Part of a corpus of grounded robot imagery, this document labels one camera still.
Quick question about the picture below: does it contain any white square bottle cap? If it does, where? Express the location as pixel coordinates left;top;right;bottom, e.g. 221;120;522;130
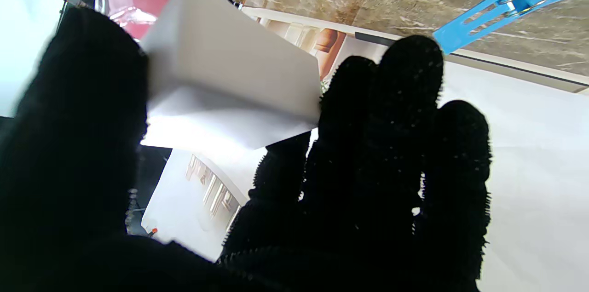
138;0;323;151

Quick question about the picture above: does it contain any blue plastic bag clip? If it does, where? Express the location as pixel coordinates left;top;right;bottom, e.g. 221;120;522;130
433;0;589;54

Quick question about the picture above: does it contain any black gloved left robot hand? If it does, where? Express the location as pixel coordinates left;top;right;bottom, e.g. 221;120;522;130
0;7;492;292

